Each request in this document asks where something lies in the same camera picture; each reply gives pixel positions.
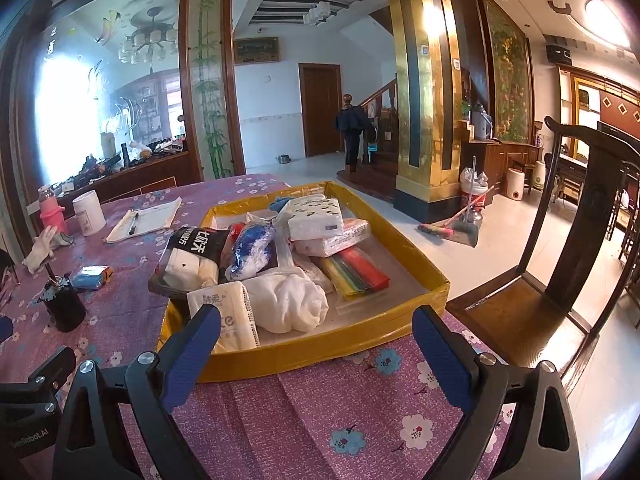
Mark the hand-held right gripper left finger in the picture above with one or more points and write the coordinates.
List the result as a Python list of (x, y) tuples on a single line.
[(192, 355)]

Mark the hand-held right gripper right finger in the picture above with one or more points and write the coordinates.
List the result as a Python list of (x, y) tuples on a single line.
[(440, 355)]

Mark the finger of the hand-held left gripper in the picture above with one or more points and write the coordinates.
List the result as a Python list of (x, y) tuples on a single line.
[(50, 366)]

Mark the white soft tissue pack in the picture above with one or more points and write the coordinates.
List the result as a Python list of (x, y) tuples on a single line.
[(227, 320)]

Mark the yellow cardboard tray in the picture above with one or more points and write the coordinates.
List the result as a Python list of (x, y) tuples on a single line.
[(395, 320)]

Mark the black white food pack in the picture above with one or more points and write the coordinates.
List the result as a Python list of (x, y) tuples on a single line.
[(195, 255)]

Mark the white cloth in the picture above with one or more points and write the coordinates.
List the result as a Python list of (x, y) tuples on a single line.
[(290, 300)]

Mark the pack of coloured sheets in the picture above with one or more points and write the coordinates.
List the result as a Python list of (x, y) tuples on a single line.
[(355, 275)]

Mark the blue white plastic bag ball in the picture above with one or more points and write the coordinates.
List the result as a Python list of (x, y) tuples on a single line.
[(252, 252)]

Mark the red plastic bag ball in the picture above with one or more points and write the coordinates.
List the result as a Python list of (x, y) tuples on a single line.
[(237, 234)]

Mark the pink white tissue pack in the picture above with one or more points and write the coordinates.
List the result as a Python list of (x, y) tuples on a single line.
[(335, 242)]

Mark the blue towel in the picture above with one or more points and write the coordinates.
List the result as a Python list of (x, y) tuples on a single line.
[(281, 205)]

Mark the white dotted tissue pack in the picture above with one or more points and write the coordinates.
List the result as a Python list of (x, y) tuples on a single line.
[(315, 217)]

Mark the black cup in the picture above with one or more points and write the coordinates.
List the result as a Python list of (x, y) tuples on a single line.
[(65, 310)]

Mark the brown wooden chair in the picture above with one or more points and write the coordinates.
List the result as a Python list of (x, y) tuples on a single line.
[(525, 320)]

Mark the small blue packet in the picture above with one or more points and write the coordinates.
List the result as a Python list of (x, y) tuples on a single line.
[(90, 278)]

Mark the purple floral tablecloth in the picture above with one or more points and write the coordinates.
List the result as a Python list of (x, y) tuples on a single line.
[(275, 420)]

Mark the white glove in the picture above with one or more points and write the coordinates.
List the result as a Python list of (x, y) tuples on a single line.
[(42, 250)]

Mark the grey dustpan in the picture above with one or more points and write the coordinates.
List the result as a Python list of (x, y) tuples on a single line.
[(467, 235)]

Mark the pink broom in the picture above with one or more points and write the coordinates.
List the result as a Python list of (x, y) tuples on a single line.
[(437, 230)]

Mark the white notebook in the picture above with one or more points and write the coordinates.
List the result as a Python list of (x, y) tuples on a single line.
[(147, 220)]

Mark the black pen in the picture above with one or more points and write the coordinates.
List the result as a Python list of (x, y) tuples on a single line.
[(133, 223)]

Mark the pink water bottle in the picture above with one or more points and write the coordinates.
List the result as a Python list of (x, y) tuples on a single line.
[(51, 212)]

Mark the white plastic jar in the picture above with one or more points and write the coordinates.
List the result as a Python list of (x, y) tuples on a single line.
[(89, 215)]

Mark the red white bucket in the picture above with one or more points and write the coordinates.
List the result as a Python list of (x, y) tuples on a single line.
[(472, 187)]

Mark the white humidifier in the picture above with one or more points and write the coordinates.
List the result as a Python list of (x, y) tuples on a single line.
[(540, 175), (516, 185)]

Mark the wooden sideboard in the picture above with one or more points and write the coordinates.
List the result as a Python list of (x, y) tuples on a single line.
[(150, 172)]

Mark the wooden staircase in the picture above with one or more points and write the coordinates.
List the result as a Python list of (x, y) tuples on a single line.
[(385, 160)]

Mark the wooden cabinet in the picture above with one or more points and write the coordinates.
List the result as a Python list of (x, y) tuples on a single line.
[(505, 160)]

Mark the row of small ornaments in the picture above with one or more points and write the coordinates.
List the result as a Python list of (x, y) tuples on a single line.
[(125, 157)]

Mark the metal kettle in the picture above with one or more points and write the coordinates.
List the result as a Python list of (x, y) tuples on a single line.
[(284, 159)]

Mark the grey thermos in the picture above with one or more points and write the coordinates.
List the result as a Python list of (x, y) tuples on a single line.
[(483, 122)]

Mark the person in dark clothes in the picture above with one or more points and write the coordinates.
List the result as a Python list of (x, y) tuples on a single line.
[(353, 122)]

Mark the golden pillar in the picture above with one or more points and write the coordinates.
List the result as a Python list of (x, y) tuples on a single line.
[(425, 85)]

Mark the bamboo print glass panel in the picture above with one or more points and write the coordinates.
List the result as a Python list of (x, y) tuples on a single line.
[(212, 85)]

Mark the brown wooden door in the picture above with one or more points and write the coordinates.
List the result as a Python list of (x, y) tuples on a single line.
[(322, 110)]

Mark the square ceiling lamp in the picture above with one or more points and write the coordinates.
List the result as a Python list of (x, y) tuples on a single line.
[(316, 12)]

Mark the round ceiling light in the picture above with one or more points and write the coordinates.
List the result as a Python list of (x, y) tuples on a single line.
[(607, 20)]

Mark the large green wall painting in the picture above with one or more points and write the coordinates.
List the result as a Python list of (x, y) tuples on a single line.
[(507, 70)]

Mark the framed wall picture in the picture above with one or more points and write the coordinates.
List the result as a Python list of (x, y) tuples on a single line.
[(256, 51)]

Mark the black wall speaker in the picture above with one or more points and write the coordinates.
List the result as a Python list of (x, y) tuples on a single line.
[(559, 54)]

